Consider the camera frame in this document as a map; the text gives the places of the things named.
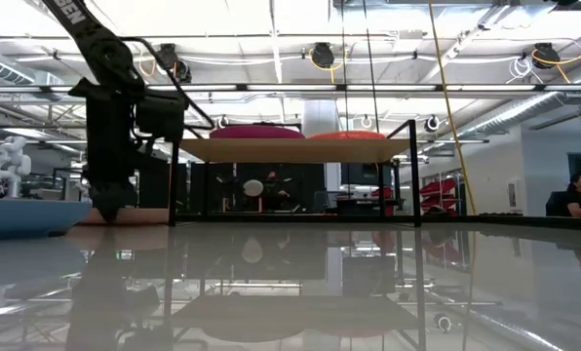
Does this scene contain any person behind shelf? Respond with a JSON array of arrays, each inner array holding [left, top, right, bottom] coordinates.
[[262, 170, 294, 212]]

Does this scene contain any red storage bin rack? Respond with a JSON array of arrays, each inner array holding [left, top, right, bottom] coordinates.
[[418, 176, 463, 212]]

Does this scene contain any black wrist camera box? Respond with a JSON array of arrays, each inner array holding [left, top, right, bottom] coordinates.
[[134, 89, 190, 143]]

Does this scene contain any black frame wooden shelf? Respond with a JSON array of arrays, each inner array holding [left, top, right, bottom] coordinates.
[[167, 118, 423, 229]]

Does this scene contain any blue bowl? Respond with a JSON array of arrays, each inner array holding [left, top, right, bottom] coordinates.
[[0, 197, 94, 240]]

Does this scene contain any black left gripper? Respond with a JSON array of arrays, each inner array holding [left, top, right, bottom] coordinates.
[[68, 76, 148, 224]]

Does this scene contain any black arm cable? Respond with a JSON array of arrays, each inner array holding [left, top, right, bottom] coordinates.
[[118, 35, 216, 132]]

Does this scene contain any pink transparent plastic plate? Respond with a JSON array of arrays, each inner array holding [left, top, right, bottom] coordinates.
[[308, 130, 388, 141]]

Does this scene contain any black ceiling cable reel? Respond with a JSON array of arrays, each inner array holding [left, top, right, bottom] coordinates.
[[531, 42, 562, 70], [154, 43, 193, 85], [311, 42, 336, 70]]

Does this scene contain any magenta plastic plate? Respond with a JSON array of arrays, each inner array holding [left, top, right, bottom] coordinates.
[[209, 124, 307, 140]]

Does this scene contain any yellow hanging cable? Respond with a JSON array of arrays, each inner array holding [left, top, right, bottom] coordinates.
[[427, 0, 479, 216]]

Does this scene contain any white round background plate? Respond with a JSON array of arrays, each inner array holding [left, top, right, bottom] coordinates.
[[242, 178, 265, 198]]

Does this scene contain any tan plastic plate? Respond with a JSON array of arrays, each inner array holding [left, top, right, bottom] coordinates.
[[78, 208, 171, 226]]

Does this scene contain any black hanging cable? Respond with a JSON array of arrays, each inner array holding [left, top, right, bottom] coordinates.
[[362, 0, 382, 134]]

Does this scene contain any black office chair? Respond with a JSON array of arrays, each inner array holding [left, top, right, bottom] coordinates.
[[544, 190, 570, 217]]

